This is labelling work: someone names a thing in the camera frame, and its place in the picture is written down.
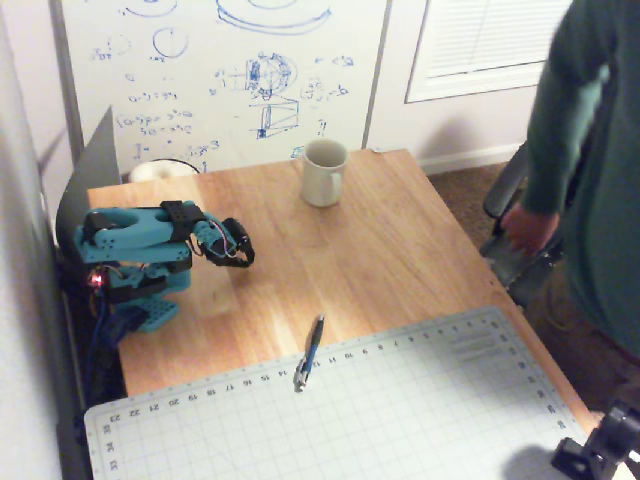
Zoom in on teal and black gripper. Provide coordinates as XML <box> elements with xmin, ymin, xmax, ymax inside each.
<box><xmin>192</xmin><ymin>217</ymin><xmax>256</xmax><ymax>269</ymax></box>

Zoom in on blue and silver pen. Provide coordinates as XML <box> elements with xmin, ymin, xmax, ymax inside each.
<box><xmin>293</xmin><ymin>313</ymin><xmax>326</xmax><ymax>394</ymax></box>

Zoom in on forearm in green sleeve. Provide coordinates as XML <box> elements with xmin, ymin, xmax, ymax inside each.
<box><xmin>522</xmin><ymin>64</ymin><xmax>611</xmax><ymax>217</ymax></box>

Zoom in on bare person hand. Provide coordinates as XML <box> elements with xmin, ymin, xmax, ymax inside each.
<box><xmin>502</xmin><ymin>207</ymin><xmax>559</xmax><ymax>252</ymax></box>

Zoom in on cream ceramic mug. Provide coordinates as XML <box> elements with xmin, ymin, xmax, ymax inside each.
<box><xmin>299</xmin><ymin>138</ymin><xmax>350</xmax><ymax>208</ymax></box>

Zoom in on white round object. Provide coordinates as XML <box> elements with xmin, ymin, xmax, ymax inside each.
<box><xmin>129</xmin><ymin>158</ymin><xmax>201</xmax><ymax>184</ymax></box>

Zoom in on blue table clamp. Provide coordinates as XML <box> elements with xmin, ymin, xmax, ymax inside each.
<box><xmin>102</xmin><ymin>309</ymin><xmax>144</xmax><ymax>349</ymax></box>

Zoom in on dark grey flat panel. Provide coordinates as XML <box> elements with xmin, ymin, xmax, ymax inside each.
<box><xmin>54</xmin><ymin>104</ymin><xmax>121</xmax><ymax>251</ymax></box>

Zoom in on whiteboard with blue drawings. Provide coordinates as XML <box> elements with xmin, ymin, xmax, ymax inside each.
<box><xmin>49</xmin><ymin>0</ymin><xmax>394</xmax><ymax>174</ymax></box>

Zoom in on grey gridded cutting mat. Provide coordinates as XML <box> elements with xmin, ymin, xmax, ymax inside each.
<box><xmin>83</xmin><ymin>305</ymin><xmax>591</xmax><ymax>480</ymax></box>

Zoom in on black leather office chair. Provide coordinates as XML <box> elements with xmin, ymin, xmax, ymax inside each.
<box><xmin>482</xmin><ymin>144</ymin><xmax>569</xmax><ymax>301</ymax></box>

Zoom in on white window blinds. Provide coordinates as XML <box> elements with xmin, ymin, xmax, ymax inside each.
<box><xmin>404</xmin><ymin>0</ymin><xmax>576</xmax><ymax>104</ymax></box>

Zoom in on person torso green sweater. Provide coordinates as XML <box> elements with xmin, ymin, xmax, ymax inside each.
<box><xmin>539</xmin><ymin>0</ymin><xmax>640</xmax><ymax>361</ymax></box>

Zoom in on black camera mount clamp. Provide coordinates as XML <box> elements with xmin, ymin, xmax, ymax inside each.
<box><xmin>552</xmin><ymin>399</ymin><xmax>640</xmax><ymax>480</ymax></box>

